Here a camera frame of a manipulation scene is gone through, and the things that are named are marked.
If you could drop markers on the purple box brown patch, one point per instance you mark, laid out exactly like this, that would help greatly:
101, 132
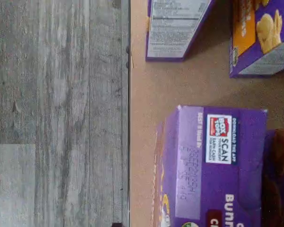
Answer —
215, 177

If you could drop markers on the purple box orange patch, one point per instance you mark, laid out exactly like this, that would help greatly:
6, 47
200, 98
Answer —
262, 35
170, 30

